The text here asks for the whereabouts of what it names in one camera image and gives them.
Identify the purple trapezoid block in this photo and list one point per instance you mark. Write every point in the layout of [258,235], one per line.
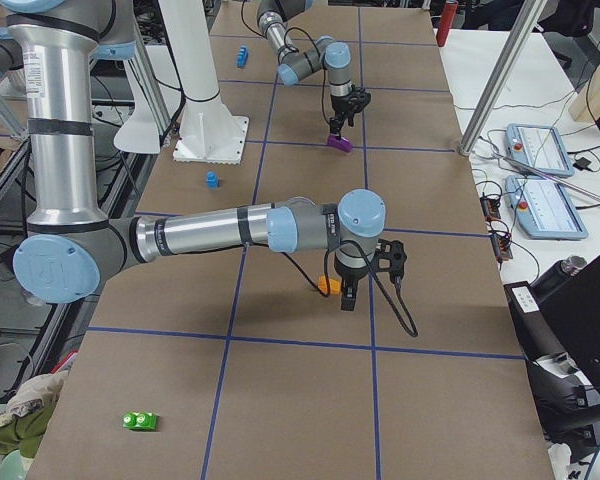
[340,143]

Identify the black monitor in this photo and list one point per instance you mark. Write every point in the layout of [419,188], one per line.
[579,319]

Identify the green two-stud brick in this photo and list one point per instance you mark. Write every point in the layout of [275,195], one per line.
[140,421]

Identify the upper blue teach pendant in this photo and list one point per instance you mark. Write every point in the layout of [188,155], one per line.
[540,147]

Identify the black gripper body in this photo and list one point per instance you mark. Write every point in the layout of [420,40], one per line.
[339,104]
[349,278]

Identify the aluminium frame post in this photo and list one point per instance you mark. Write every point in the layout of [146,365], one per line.
[516,40]

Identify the red cylinder bottle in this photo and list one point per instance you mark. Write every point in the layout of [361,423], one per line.
[446,21]

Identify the orange trapezoid block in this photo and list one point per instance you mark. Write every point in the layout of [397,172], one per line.
[329,285]

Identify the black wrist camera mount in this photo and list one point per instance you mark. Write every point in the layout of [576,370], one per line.
[390,257]

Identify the lower blue teach pendant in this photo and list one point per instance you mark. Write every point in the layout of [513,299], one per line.
[543,209]

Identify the blue teach pendant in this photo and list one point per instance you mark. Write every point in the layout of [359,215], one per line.
[540,147]
[543,209]

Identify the long blue brick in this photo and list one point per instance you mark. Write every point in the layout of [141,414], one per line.
[242,56]

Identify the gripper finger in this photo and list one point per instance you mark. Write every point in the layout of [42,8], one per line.
[334,126]
[348,296]
[341,134]

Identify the small blue block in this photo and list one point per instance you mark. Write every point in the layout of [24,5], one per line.
[212,180]

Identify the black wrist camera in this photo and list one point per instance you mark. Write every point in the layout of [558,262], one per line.
[359,99]

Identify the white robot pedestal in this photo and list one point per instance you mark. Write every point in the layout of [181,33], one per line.
[208,131]

